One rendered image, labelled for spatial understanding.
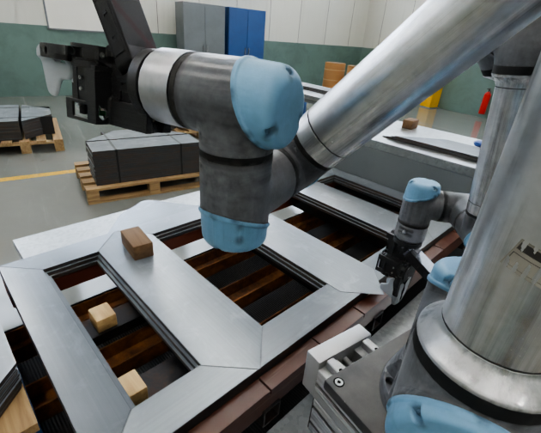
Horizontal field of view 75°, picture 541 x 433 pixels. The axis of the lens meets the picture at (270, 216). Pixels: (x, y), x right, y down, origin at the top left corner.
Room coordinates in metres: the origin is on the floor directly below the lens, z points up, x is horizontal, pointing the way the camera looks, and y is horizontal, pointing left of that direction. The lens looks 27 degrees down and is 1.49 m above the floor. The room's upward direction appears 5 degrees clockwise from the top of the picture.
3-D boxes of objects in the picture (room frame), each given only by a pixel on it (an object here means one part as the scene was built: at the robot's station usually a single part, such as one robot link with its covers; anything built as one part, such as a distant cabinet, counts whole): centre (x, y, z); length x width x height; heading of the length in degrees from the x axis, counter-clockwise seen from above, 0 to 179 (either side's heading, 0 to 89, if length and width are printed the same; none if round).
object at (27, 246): (1.43, 0.43, 0.74); 1.20 x 0.26 x 0.03; 136
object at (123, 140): (3.50, 1.38, 0.23); 1.20 x 0.80 x 0.47; 125
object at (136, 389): (0.50, 0.27, 0.79); 0.06 x 0.05 x 0.04; 46
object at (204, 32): (9.08, 1.93, 0.98); 1.00 x 0.49 x 1.95; 126
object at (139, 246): (0.95, 0.42, 0.87); 0.12 x 0.06 x 0.05; 40
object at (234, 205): (0.36, 0.03, 1.34); 0.11 x 0.08 x 0.11; 152
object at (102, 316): (0.70, 0.42, 0.79); 0.06 x 0.05 x 0.04; 46
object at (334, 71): (9.56, -1.56, 0.47); 1.32 x 0.80 x 0.95; 36
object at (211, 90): (0.35, 0.04, 1.43); 0.11 x 0.08 x 0.09; 62
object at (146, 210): (1.32, 0.53, 0.77); 0.45 x 0.20 x 0.04; 136
